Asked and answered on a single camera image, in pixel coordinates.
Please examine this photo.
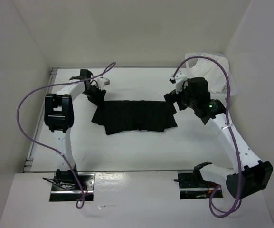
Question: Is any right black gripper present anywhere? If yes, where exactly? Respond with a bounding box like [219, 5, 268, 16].
[164, 80, 197, 114]

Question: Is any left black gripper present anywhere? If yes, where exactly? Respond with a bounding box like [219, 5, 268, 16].
[82, 84, 107, 108]

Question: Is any black skirt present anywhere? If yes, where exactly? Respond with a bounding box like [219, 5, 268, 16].
[92, 100, 178, 135]

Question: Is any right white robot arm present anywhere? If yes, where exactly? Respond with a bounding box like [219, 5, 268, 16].
[164, 76, 273, 199]

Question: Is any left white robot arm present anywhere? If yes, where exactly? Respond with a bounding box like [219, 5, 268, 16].
[44, 69, 110, 190]

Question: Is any white skirt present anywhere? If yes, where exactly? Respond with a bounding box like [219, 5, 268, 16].
[190, 53, 229, 93]

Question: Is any white plastic basket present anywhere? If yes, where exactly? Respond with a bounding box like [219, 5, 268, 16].
[185, 52, 237, 99]

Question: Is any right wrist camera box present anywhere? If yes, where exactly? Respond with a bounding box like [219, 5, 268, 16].
[170, 70, 188, 94]

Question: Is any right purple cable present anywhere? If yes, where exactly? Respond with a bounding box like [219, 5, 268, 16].
[172, 56, 243, 218]

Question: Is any purple cable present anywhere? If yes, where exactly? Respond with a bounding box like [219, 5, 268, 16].
[172, 56, 243, 218]
[17, 62, 116, 209]

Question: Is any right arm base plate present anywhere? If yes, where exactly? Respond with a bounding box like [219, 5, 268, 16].
[174, 171, 217, 200]

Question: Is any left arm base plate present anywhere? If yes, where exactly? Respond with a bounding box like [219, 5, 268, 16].
[49, 173, 95, 202]

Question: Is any aluminium table edge rail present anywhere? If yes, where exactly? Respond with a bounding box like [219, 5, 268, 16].
[22, 67, 58, 173]

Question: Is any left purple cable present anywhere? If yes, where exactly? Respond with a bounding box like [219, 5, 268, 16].
[17, 62, 116, 209]

